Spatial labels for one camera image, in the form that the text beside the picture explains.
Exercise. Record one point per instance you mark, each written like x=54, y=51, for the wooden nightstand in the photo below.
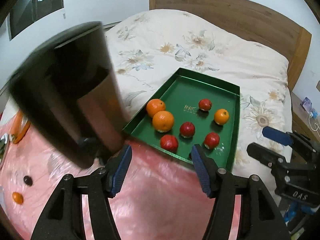
x=300, y=119

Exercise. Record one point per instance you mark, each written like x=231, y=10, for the wooden headboard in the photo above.
x=253, y=22

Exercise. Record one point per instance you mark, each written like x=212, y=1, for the green tray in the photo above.
x=181, y=94

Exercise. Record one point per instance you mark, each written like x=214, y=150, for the small red apple gripped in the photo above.
x=205, y=105

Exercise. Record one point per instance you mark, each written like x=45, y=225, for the dark window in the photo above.
x=26, y=12

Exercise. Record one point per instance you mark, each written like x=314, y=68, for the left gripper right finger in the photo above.
x=205, y=169

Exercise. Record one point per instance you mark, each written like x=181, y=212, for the large orange front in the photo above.
x=163, y=121

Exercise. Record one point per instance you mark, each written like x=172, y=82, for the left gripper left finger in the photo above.
x=117, y=168

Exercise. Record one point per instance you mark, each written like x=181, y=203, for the pink plastic sheet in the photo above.
x=159, y=198

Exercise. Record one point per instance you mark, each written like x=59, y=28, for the orange back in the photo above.
x=154, y=106

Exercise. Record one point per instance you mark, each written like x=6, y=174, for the white plate with greens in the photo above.
x=5, y=142

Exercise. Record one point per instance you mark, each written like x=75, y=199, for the large red apple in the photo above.
x=169, y=143

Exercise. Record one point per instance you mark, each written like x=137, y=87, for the floral bed duvet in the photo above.
x=140, y=54

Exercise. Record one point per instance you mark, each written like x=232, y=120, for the gloved right hand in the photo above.
x=296, y=216

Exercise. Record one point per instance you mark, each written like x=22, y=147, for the black and copper canister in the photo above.
x=67, y=88

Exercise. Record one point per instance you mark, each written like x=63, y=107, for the dark plum back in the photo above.
x=28, y=180

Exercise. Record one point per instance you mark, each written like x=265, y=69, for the small orange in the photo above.
x=221, y=116

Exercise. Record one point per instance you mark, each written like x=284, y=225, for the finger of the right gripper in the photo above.
x=277, y=136
x=265, y=156

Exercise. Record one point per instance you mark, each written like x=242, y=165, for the orange rimmed white plate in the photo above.
x=19, y=127

